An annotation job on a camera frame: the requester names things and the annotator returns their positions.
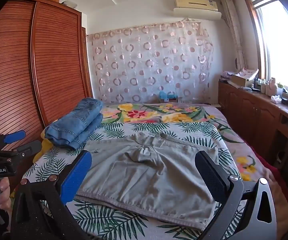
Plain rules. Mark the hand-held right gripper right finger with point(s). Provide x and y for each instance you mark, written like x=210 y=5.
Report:
x=210 y=177

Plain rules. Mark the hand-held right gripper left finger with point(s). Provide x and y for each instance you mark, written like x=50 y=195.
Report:
x=76 y=177

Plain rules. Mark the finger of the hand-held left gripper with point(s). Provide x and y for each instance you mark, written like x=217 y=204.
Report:
x=15 y=135
x=31 y=148

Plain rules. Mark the grey pants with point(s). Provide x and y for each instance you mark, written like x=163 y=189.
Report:
x=146 y=172

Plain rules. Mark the yellow cloth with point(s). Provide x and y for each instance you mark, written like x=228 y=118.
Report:
x=44 y=147

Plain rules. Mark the folded blue jeans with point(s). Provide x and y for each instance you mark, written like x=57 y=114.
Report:
x=81 y=122

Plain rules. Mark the leaf print bedsheet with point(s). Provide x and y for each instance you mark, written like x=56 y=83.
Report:
x=124 y=220

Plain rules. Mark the wooden slatted wardrobe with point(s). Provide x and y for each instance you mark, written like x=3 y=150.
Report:
x=34 y=67

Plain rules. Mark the red cloth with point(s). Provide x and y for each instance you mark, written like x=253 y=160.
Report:
x=283 y=180

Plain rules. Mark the wooden side cabinet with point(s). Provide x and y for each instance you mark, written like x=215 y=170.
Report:
x=253 y=112

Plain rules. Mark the floral bed blanket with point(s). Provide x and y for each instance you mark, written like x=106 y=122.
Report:
x=139 y=115

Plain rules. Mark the blue box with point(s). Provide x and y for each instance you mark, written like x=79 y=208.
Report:
x=167 y=97

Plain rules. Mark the white tissue box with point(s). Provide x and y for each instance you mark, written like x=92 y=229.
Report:
x=276 y=100

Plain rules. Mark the cardboard box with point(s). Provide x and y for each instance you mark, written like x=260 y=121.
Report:
x=241 y=78

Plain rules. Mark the white bottle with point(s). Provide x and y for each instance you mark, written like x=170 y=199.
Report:
x=273 y=87

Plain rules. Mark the circle pattern sheer curtain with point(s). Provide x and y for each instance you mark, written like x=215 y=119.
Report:
x=146 y=62

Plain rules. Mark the tied window curtain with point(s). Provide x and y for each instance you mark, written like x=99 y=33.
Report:
x=235 y=35

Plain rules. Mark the window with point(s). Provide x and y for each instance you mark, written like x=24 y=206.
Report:
x=281 y=42

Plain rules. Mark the wall air conditioner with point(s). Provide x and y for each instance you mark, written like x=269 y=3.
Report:
x=196 y=6

